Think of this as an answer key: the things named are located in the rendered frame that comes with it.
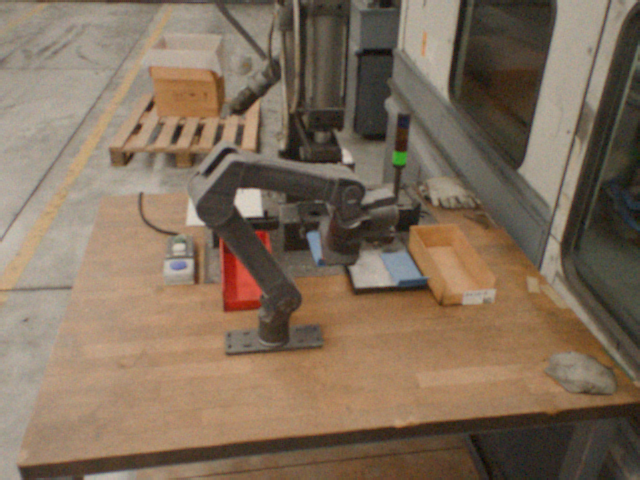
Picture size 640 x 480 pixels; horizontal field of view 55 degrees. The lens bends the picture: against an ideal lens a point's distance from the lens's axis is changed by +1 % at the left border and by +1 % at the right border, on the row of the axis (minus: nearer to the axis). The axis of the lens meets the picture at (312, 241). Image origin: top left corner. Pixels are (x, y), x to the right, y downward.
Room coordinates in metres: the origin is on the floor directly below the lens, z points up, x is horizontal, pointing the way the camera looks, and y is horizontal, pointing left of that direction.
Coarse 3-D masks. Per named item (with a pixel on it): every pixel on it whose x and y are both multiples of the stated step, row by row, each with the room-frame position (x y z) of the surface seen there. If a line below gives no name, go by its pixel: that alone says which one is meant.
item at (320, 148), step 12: (300, 120) 1.53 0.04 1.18; (300, 132) 1.48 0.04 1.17; (312, 132) 1.47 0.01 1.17; (324, 132) 1.37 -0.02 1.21; (312, 144) 1.36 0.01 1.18; (324, 144) 1.37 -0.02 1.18; (336, 144) 1.37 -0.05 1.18; (288, 156) 1.38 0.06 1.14; (300, 156) 1.39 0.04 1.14; (312, 156) 1.33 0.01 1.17; (324, 156) 1.33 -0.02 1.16; (336, 156) 1.34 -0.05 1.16; (348, 156) 1.39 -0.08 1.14; (348, 168) 1.35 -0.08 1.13
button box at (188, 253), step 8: (144, 216) 1.48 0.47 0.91; (168, 232) 1.40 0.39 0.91; (176, 232) 1.39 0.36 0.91; (168, 240) 1.32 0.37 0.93; (192, 240) 1.32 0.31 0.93; (168, 248) 1.28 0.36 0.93; (192, 248) 1.28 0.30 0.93; (168, 256) 1.24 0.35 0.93; (176, 256) 1.24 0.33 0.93; (184, 256) 1.25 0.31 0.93; (192, 256) 1.25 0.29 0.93
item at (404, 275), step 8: (384, 256) 1.28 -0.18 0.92; (392, 256) 1.28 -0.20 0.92; (400, 256) 1.28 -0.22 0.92; (408, 256) 1.28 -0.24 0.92; (392, 264) 1.24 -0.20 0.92; (408, 264) 1.25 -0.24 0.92; (392, 272) 1.21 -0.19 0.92; (400, 272) 1.21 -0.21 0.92; (408, 272) 1.21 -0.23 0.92; (416, 272) 1.21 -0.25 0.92; (400, 280) 1.14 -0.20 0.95; (408, 280) 1.15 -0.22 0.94; (416, 280) 1.15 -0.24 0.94; (424, 280) 1.16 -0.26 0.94
